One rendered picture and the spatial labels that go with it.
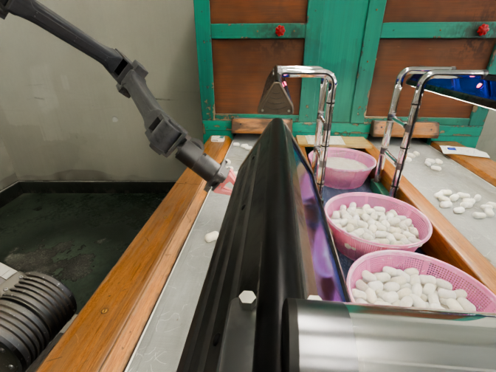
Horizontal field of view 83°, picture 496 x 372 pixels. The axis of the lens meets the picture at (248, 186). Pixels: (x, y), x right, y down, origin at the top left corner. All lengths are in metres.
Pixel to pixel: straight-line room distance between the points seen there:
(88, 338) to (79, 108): 2.23
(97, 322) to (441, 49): 1.56
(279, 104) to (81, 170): 2.37
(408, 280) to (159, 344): 0.50
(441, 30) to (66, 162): 2.71
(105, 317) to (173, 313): 0.11
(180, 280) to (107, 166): 2.16
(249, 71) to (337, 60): 0.40
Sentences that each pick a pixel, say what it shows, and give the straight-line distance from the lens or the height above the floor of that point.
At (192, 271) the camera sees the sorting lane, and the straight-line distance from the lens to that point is 0.65.
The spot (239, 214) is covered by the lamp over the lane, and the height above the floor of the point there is 1.08.
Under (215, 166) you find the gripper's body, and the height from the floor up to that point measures 0.90.
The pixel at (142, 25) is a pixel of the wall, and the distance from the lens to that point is 2.37.
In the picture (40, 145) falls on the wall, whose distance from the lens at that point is 2.93.
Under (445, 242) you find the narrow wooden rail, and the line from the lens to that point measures 0.83.
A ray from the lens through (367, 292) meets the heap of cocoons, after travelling 0.64.
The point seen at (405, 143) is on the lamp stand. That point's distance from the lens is 0.98.
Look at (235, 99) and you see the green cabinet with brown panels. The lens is 1.46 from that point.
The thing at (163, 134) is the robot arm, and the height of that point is 0.99.
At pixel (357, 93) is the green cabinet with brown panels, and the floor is 0.98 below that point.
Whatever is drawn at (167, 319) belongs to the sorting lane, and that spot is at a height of 0.74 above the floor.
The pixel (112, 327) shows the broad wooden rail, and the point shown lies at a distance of 0.56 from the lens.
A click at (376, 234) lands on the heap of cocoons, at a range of 0.82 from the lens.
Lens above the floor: 1.17
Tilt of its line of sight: 26 degrees down
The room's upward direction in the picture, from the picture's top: straight up
